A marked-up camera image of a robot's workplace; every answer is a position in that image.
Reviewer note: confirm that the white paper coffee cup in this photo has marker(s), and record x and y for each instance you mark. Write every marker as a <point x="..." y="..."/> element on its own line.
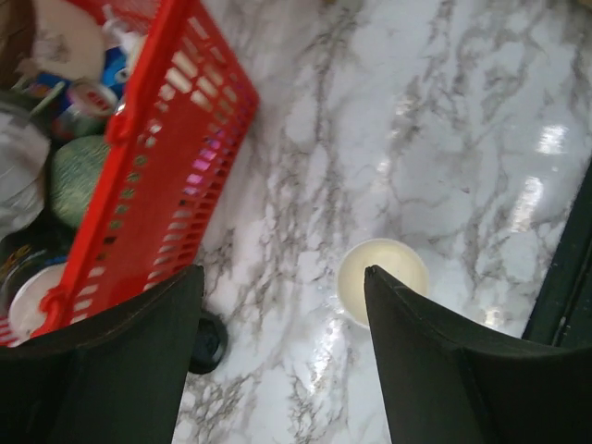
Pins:
<point x="392" y="260"/>

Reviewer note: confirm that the red plastic shopping basket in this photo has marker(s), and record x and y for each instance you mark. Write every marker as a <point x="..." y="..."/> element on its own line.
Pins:
<point x="187" y="108"/>

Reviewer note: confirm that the brown lidded round tub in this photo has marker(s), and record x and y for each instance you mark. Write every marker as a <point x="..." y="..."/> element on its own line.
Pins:
<point x="49" y="37"/>

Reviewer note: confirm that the red drink can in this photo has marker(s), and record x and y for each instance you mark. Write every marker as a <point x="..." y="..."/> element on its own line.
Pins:
<point x="83" y="110"/>

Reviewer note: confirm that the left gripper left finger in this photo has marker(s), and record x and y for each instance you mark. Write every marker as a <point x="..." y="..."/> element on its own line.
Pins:
<point x="116" y="377"/>

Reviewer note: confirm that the grey crumpled foil bag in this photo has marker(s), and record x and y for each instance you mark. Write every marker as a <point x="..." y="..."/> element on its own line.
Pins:
<point x="25" y="146"/>

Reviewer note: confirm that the green textured ball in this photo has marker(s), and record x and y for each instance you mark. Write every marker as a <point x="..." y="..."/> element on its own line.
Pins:
<point x="74" y="173"/>

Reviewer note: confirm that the dark lidded jar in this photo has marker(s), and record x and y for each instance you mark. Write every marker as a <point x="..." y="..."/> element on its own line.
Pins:
<point x="33" y="261"/>

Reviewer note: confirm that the black coffee cup lid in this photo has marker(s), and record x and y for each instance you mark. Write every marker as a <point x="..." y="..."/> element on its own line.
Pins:
<point x="210" y="345"/>

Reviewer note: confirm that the blue snack packet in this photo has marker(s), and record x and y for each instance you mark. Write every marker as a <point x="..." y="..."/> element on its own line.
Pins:
<point x="115" y="74"/>

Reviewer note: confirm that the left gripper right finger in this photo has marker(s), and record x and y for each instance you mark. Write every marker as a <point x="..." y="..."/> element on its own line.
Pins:
<point x="447" y="379"/>

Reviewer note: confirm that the white pump bottle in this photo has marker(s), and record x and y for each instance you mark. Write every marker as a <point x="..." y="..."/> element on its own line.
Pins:
<point x="129" y="42"/>

